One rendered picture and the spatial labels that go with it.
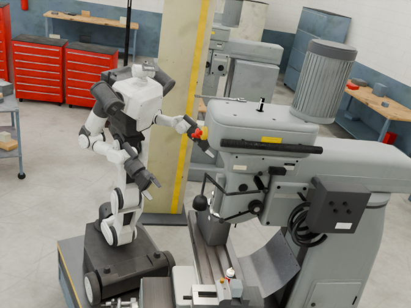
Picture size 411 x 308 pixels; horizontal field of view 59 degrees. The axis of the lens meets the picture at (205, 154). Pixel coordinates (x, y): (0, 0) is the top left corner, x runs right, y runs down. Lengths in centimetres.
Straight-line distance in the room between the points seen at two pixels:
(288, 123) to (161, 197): 248
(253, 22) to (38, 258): 809
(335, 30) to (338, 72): 732
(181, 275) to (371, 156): 120
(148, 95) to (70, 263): 143
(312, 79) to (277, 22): 966
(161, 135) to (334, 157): 207
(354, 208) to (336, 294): 74
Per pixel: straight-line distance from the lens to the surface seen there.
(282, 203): 177
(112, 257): 265
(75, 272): 280
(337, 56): 158
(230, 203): 172
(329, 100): 162
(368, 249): 210
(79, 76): 627
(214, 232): 217
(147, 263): 259
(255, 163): 160
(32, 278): 337
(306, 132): 160
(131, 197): 235
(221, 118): 147
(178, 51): 325
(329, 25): 882
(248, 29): 1008
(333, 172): 179
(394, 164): 195
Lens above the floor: 239
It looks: 26 degrees down
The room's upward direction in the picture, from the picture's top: 10 degrees clockwise
